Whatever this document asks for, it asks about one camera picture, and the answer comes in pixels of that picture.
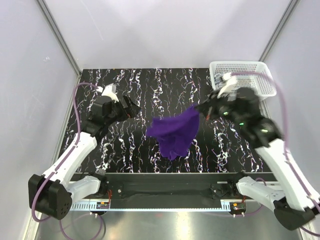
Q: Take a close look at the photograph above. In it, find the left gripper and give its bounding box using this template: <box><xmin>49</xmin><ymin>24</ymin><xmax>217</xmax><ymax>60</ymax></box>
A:
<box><xmin>105</xmin><ymin>95</ymin><xmax>141</xmax><ymax>126</ymax></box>

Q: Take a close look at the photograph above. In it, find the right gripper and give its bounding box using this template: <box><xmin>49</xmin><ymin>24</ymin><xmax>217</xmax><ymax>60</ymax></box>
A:
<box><xmin>193</xmin><ymin>89</ymin><xmax>245</xmax><ymax>126</ymax></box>

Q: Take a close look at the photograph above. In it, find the purple towel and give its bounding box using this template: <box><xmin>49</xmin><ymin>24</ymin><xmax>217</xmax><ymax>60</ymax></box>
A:
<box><xmin>146</xmin><ymin>105</ymin><xmax>200</xmax><ymax>161</ymax></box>

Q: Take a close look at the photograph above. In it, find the blue white patterned towel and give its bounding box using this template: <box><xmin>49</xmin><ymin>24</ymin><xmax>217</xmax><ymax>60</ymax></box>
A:
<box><xmin>213</xmin><ymin>73</ymin><xmax>224</xmax><ymax>89</ymax></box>

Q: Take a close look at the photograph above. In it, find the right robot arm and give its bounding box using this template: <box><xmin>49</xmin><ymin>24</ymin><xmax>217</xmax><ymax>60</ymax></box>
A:
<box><xmin>196</xmin><ymin>87</ymin><xmax>320</xmax><ymax>231</ymax></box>

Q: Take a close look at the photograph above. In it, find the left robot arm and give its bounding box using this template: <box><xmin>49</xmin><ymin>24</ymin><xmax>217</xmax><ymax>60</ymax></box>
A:
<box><xmin>28</xmin><ymin>95</ymin><xmax>141</xmax><ymax>220</ymax></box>

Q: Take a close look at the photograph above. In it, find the white plastic basket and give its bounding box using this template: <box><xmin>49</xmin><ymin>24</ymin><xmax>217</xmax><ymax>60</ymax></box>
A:
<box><xmin>209</xmin><ymin>61</ymin><xmax>277</xmax><ymax>100</ymax></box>

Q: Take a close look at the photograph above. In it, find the black marble pattern mat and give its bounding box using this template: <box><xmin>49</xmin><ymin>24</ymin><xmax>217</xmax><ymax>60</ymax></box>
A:
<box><xmin>76</xmin><ymin>68</ymin><xmax>270</xmax><ymax>173</ymax></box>

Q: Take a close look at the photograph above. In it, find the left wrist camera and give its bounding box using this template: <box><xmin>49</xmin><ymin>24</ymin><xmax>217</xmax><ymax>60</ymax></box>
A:
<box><xmin>97</xmin><ymin>83</ymin><xmax>119</xmax><ymax>103</ymax></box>

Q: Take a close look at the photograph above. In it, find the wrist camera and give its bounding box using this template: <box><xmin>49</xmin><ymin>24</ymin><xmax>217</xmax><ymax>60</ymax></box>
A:
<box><xmin>217</xmin><ymin>72</ymin><xmax>237</xmax><ymax>98</ymax></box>
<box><xmin>97</xmin><ymin>83</ymin><xmax>119</xmax><ymax>103</ymax></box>

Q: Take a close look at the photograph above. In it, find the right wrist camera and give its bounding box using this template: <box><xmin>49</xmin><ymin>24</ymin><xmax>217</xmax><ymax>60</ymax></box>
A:
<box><xmin>217</xmin><ymin>72</ymin><xmax>237</xmax><ymax>98</ymax></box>

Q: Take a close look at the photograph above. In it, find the aluminium frame rail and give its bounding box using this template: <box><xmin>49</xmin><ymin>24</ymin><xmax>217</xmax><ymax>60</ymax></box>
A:
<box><xmin>32</xmin><ymin>181</ymin><xmax>306</xmax><ymax>201</ymax></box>

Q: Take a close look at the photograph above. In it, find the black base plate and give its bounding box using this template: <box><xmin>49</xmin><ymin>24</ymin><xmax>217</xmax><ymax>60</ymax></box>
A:
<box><xmin>102</xmin><ymin>172</ymin><xmax>254</xmax><ymax>200</ymax></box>

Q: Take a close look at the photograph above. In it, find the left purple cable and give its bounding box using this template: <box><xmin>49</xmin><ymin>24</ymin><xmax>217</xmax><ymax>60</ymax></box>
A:
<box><xmin>31</xmin><ymin>82</ymin><xmax>108</xmax><ymax>240</ymax></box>

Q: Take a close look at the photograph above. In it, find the purple cable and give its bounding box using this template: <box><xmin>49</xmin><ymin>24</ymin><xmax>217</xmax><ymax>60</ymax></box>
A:
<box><xmin>31</xmin><ymin>82</ymin><xmax>108</xmax><ymax>240</ymax></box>
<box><xmin>229</xmin><ymin>71</ymin><xmax>320</xmax><ymax>236</ymax></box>

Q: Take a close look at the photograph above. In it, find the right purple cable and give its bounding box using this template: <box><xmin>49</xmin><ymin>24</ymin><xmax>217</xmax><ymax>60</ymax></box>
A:
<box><xmin>229</xmin><ymin>71</ymin><xmax>320</xmax><ymax>236</ymax></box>

